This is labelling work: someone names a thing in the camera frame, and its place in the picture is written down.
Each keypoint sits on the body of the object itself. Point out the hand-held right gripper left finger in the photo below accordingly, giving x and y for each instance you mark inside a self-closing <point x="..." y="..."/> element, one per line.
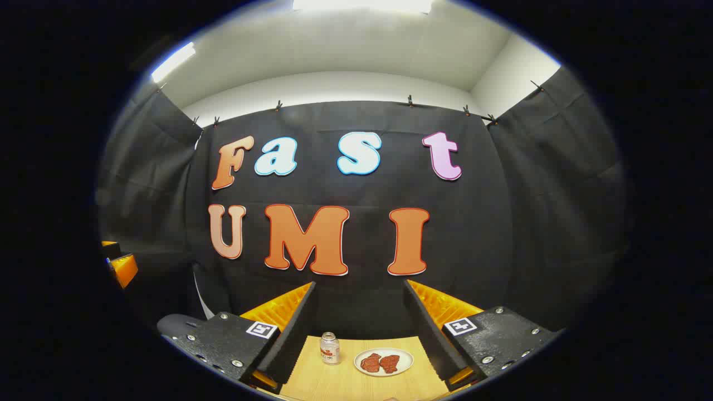
<point x="289" y="334"/>

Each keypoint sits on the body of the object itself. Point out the white round plate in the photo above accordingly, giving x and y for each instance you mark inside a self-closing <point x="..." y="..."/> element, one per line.
<point x="404" y="362"/>

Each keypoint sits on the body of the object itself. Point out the red meat slice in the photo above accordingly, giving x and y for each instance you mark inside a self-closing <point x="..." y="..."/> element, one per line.
<point x="370" y="363"/>
<point x="390" y="363"/>

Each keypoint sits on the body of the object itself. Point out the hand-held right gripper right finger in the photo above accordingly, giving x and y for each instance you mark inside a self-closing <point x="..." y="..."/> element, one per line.
<point x="431" y="334"/>

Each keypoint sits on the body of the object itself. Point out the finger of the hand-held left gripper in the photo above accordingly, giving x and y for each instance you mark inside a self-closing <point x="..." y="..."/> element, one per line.
<point x="125" y="270"/>
<point x="112" y="250"/>

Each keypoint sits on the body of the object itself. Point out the small clear bottle red label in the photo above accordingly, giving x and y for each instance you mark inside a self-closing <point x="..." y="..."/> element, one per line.
<point x="330" y="350"/>

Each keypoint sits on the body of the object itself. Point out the black backdrop cloth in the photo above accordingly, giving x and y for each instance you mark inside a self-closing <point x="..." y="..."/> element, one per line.
<point x="356" y="189"/>

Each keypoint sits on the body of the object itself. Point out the ceiling light panel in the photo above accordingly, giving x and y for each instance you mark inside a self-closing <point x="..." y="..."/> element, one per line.
<point x="174" y="61"/>

